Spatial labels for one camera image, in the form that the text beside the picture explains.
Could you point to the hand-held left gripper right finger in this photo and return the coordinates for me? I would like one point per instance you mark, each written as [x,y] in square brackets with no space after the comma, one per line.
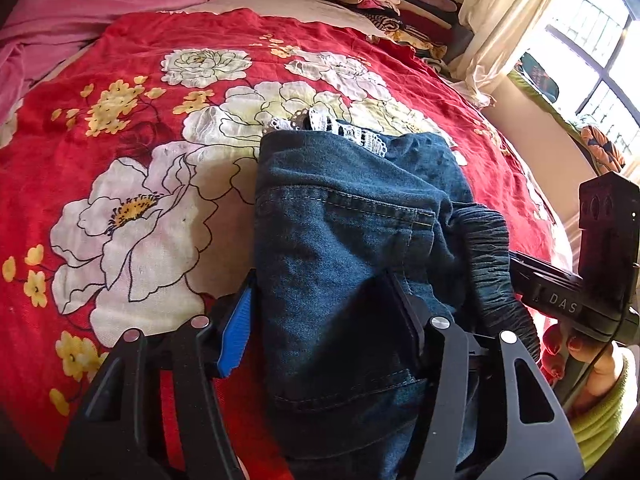
[415,321]

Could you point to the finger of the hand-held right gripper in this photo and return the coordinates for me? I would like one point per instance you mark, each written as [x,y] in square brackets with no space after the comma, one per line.
[537,267]

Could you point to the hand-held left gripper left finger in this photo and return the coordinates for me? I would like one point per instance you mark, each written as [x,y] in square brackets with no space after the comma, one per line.
[235,330]

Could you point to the blue denim pants lace trim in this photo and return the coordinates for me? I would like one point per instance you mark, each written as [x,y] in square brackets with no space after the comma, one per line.
[340,240]

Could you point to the person's right hand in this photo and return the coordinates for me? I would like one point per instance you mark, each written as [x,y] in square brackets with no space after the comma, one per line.
[600,380]

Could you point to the orange patterned cloth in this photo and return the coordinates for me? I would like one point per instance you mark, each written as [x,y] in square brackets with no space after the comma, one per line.
[602,147]

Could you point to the green edged cloth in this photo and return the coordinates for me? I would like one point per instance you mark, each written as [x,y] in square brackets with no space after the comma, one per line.
[537,77]

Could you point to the barred window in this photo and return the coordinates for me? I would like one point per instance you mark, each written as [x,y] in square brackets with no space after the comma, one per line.
[580,25]

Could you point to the cream curtain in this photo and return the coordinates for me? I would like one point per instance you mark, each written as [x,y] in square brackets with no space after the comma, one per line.
[500,20]

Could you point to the pile of folded clothes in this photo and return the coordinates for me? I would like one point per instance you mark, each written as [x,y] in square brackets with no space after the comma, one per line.
[420,15]

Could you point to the red floral blanket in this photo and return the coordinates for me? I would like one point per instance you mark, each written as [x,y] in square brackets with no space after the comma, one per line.
[125,50]

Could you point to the beige bedsheet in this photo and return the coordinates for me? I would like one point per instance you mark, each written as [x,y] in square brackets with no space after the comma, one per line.
[300,7]

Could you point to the pink cloth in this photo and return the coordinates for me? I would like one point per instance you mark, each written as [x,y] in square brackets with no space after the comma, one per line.
[75,5]

